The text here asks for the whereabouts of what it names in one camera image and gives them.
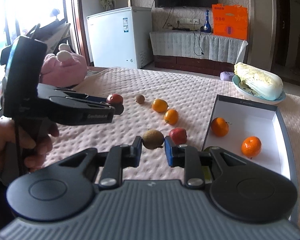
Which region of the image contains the dark red small fruit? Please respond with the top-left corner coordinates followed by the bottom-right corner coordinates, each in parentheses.
top-left (106, 94), bottom-right (123, 105)

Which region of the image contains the person left hand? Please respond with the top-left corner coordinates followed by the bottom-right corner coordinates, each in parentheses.
top-left (0, 119), bottom-right (59, 173)

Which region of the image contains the orange kumquat fruit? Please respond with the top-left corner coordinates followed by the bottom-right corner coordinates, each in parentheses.
top-left (152, 99), bottom-right (168, 113)

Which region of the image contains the pink quilted table cover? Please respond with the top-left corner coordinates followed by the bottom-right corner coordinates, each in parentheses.
top-left (45, 68), bottom-right (300, 226)

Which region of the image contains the cabinet with white cloth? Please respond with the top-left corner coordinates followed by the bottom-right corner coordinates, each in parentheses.
top-left (149, 30), bottom-right (248, 76)

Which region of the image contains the orange gift box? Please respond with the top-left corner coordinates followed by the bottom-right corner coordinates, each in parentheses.
top-left (212, 4), bottom-right (249, 40)

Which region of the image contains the napa cabbage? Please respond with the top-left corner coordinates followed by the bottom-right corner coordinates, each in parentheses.
top-left (234, 62), bottom-right (283, 101)

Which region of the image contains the red small apple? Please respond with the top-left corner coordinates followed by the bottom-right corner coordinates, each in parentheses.
top-left (169, 127), bottom-right (187, 145)

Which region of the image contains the mandarin orange with stem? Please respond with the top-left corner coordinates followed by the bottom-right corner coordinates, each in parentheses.
top-left (210, 117), bottom-right (231, 137)

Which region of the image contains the white chest freezer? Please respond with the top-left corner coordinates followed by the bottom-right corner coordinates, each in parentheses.
top-left (87, 7), bottom-right (153, 69)

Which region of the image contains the pink plush toy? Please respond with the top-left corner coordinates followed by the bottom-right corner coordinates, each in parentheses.
top-left (39, 43), bottom-right (88, 88)

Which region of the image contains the purple plastic bottle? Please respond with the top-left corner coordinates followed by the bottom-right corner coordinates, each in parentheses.
top-left (219, 72), bottom-right (235, 82)

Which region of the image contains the brown kiwi fruit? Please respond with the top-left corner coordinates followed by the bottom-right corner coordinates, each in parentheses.
top-left (142, 129), bottom-right (164, 150)

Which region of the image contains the small brown longan fruit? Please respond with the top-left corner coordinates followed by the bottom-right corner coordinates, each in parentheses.
top-left (135, 94), bottom-right (145, 104)

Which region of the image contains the black hanging cable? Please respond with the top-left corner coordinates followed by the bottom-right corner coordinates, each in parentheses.
top-left (192, 19), bottom-right (205, 56)

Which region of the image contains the white wall power strip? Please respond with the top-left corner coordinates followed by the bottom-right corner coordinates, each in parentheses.
top-left (175, 18), bottom-right (200, 25)

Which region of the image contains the blue glass bottle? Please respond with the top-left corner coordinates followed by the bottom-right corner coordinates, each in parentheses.
top-left (201, 10), bottom-right (211, 33)

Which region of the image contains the round mandarin orange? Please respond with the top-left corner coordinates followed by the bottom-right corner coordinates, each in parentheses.
top-left (241, 136), bottom-right (262, 159)

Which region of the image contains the blue white plate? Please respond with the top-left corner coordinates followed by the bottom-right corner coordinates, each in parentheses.
top-left (232, 75), bottom-right (286, 105)

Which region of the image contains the grey white cardboard box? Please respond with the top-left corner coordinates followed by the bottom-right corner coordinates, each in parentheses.
top-left (203, 95), bottom-right (298, 223)

